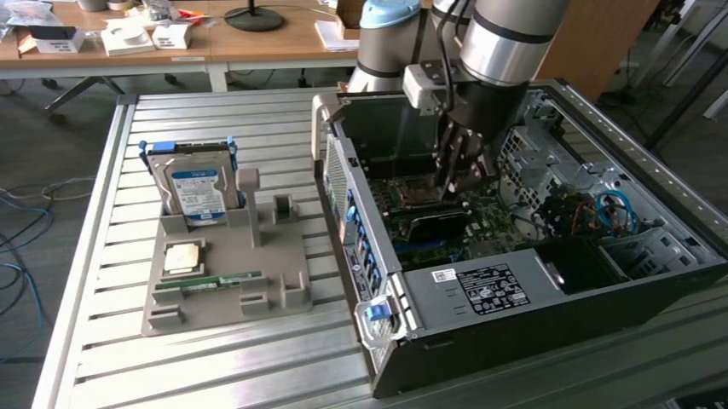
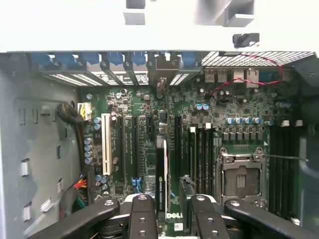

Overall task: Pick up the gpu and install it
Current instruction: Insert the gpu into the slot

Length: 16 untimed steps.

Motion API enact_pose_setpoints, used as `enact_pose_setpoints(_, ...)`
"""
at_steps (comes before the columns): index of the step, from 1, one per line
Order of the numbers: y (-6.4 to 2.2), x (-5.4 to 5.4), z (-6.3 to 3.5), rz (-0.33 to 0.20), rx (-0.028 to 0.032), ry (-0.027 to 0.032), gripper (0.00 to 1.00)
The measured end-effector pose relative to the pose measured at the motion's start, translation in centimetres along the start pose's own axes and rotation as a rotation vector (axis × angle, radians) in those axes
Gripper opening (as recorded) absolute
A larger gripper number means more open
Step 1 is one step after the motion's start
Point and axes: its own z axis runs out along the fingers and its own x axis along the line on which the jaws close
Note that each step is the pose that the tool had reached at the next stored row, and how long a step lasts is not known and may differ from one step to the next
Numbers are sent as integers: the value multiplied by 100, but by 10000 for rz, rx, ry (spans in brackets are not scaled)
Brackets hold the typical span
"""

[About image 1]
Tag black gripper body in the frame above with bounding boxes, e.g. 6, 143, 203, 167
447, 80, 531, 140

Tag Nvidia graphics card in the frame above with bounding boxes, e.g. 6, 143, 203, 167
389, 203, 473, 246

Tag metal CPU socket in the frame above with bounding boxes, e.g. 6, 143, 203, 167
389, 176, 451, 210

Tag green RAM stick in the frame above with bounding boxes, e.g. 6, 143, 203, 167
154, 272, 266, 295
388, 206, 464, 221

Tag green motherboard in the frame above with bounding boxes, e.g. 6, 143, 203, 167
364, 153, 548, 274

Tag long expansion slot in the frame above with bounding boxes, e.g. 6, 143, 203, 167
395, 240, 456, 253

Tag black fan shroud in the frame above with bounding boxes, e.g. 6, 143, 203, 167
533, 238, 632, 296

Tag white paper stack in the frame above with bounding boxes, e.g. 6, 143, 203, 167
314, 20, 361, 53

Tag grey power supply unit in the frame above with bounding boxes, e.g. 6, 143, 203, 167
392, 249, 568, 337

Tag metal disk bay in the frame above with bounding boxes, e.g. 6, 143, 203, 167
596, 228, 704, 282

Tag open black PC case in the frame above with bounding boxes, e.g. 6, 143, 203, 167
310, 78, 728, 400

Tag wooden desk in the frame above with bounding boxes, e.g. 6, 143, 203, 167
0, 0, 523, 93

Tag black round lamp base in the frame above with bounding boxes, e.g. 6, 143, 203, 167
224, 0, 286, 33

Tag hard disk in blue carrier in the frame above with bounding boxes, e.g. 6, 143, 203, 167
138, 136, 240, 227

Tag grey printed parts rack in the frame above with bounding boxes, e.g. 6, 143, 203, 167
141, 168, 314, 337

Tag CPU chip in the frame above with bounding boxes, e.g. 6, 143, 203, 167
163, 244, 203, 274

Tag white labelled box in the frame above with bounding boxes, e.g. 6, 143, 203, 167
151, 24, 193, 50

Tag white box with tape roll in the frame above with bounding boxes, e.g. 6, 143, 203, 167
101, 19, 157, 57

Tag white box with black lid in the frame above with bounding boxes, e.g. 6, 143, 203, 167
27, 25, 87, 55

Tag clear plastic bag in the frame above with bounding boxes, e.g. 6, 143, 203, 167
0, 0, 65, 29

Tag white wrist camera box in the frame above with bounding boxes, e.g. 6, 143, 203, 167
403, 61, 456, 117

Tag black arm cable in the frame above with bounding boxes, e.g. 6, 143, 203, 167
436, 0, 477, 114

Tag red wire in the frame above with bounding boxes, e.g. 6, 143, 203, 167
573, 199, 599, 238

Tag blue data wire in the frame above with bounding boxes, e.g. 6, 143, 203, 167
591, 190, 640, 235

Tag white floor cable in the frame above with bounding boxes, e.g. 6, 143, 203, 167
0, 176, 98, 204

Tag blue floor cable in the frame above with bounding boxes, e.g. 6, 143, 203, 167
0, 187, 57, 363

